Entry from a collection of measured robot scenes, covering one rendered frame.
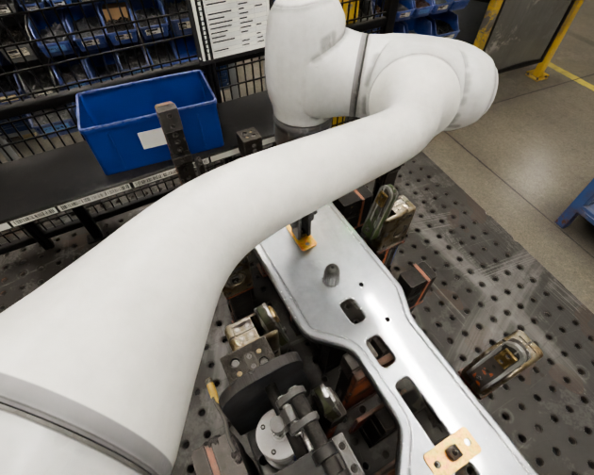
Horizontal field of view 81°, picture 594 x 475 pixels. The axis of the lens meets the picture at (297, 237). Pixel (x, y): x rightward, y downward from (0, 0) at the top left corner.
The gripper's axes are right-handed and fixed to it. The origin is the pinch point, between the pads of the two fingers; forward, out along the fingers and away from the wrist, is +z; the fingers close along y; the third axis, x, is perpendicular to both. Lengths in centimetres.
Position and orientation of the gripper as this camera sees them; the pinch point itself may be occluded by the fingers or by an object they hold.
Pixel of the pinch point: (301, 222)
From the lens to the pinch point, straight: 73.2
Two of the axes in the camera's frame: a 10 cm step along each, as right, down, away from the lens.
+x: -4.8, -6.9, 5.4
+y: 8.8, -3.7, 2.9
